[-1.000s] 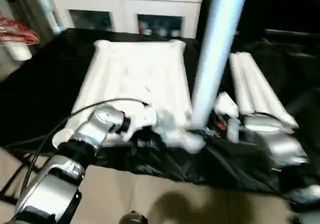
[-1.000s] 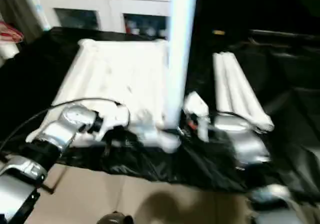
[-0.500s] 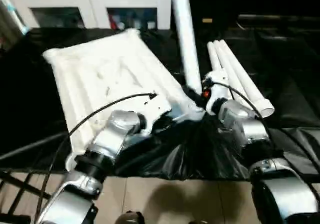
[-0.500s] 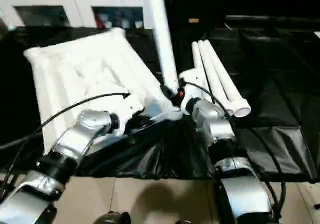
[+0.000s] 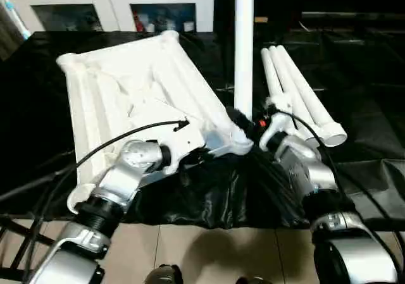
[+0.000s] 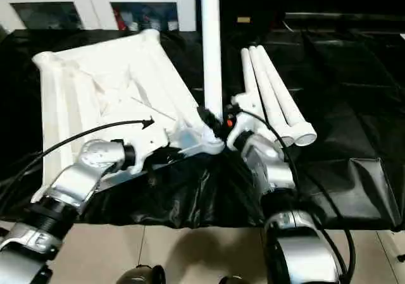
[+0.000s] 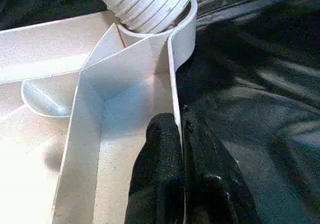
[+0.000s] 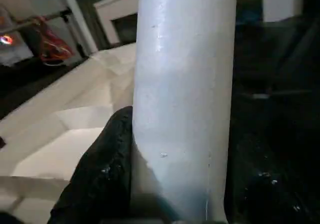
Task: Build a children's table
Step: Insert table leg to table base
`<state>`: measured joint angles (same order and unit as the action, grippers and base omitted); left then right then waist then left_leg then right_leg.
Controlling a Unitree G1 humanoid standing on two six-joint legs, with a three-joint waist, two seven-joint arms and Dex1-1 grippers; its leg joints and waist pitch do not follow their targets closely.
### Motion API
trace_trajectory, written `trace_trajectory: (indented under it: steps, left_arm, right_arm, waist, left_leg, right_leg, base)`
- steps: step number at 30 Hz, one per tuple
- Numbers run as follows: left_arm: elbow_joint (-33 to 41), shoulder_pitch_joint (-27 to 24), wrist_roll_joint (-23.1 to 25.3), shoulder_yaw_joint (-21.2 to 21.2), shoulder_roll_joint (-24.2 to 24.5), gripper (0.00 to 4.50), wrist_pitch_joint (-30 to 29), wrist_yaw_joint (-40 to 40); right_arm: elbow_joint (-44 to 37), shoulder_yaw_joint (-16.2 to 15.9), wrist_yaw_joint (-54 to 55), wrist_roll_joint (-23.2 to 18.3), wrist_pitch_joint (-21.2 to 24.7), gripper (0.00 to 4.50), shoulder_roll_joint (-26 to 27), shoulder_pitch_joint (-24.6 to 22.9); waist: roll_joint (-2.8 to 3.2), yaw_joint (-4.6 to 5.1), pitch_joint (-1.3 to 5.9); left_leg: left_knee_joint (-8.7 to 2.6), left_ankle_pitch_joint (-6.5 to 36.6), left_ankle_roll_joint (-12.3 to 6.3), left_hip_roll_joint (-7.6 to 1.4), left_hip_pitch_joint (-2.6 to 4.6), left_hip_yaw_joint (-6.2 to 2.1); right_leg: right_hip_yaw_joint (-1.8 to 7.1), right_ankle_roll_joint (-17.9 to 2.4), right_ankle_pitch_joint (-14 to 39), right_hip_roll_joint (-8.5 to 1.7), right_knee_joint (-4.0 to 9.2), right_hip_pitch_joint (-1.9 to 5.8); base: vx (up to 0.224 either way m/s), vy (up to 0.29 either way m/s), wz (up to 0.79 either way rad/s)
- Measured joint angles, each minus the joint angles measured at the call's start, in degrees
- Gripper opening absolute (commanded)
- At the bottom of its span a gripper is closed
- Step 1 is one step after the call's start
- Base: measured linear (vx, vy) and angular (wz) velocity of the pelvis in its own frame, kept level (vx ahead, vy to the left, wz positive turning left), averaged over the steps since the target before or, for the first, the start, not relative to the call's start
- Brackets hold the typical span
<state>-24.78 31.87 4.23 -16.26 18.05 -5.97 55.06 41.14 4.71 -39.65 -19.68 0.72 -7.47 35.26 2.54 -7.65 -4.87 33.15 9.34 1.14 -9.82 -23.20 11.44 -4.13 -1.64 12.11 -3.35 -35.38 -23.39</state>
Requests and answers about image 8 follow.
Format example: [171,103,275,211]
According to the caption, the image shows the black shiny mat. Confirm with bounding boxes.
[0,16,320,210]

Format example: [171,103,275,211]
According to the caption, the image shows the white plastic table top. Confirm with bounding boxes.
[0,43,138,211]

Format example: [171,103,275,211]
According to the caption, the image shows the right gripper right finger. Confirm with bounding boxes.
[224,135,320,224]

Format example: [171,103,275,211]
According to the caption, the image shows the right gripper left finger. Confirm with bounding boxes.
[49,106,135,224]

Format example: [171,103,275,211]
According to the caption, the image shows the white plastic table leg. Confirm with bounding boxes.
[131,0,238,224]

